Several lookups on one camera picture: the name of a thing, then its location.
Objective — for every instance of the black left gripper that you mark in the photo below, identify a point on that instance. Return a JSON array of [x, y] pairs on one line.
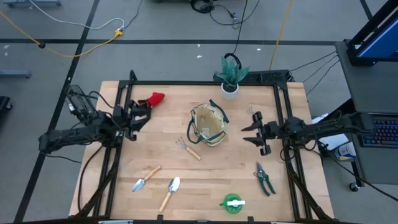
[[122, 119]]

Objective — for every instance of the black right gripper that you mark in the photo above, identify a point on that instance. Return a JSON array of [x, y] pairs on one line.
[[269, 130]]

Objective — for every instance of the red black gardening glove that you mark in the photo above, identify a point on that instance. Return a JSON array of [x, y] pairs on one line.
[[156, 99]]

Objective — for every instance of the green white spray bottle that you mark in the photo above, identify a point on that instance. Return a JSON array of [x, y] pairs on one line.
[[232, 203]]

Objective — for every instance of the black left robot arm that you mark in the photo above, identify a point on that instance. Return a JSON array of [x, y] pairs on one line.
[[77, 137]]

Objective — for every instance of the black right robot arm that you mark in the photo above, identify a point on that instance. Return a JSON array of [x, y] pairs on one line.
[[326, 126]]

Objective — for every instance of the beige green gardening bag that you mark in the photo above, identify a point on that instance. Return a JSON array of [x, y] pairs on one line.
[[206, 123]]

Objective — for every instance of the white plant pot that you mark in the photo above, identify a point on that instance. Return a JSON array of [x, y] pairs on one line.
[[229, 93]]

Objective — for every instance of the black perforated power box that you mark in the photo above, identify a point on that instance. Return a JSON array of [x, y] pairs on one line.
[[267, 76]]

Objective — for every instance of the green artificial plant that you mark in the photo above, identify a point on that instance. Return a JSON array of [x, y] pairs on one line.
[[231, 73]]

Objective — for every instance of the white paper sheet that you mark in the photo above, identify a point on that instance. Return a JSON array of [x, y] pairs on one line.
[[334, 141]]

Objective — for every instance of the blue white yellow canister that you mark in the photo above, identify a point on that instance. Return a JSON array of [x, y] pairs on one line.
[[345, 151]]

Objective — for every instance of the black desk caster wheel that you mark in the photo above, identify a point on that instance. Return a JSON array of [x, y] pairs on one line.
[[354, 186]]

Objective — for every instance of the grey side desk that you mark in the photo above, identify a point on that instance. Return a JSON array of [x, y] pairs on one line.
[[367, 87]]

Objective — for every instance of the backlit black keyboard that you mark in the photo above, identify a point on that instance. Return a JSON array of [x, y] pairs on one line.
[[384, 130]]

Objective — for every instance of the grey floor foot bar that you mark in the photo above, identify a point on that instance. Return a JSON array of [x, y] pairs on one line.
[[31, 3], [15, 74]]

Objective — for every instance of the black monitor with stand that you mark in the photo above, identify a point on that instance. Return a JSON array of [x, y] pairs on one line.
[[379, 40]]

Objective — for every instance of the black aluminium table frame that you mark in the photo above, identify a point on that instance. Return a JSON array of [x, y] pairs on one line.
[[202, 83]]

